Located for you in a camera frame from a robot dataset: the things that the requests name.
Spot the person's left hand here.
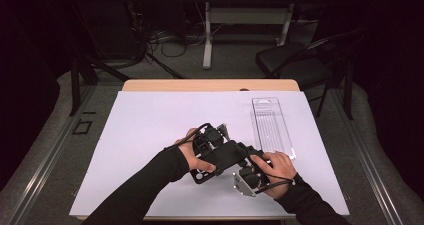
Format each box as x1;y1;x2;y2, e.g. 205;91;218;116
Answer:
174;127;217;173

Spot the white-legged wooden desk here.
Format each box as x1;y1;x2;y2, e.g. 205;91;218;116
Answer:
183;0;336;70

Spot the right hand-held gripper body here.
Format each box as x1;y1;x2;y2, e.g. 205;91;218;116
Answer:
232;158;272;198

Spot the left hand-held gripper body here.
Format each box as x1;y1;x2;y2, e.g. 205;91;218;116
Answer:
192;122;233;159

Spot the metal floor rail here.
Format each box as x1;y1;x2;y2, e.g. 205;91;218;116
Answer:
333;88;406;225
0;84;98;225

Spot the clear plastic packaging tray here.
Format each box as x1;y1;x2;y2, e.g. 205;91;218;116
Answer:
249;96;298;162

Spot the bundle of floor cables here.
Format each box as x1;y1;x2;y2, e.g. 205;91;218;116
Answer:
146;1;228;59

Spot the black chair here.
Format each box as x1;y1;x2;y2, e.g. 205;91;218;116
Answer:
254;28;364;119

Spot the white table mat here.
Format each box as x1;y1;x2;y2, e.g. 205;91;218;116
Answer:
68;90;351;218

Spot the black metal stand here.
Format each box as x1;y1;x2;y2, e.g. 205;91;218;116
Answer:
68;4;189;117

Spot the person's right hand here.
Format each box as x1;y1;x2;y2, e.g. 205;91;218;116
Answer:
249;150;297;200

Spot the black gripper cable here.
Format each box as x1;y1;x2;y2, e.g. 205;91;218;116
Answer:
163;122;213;153
254;173;297;195

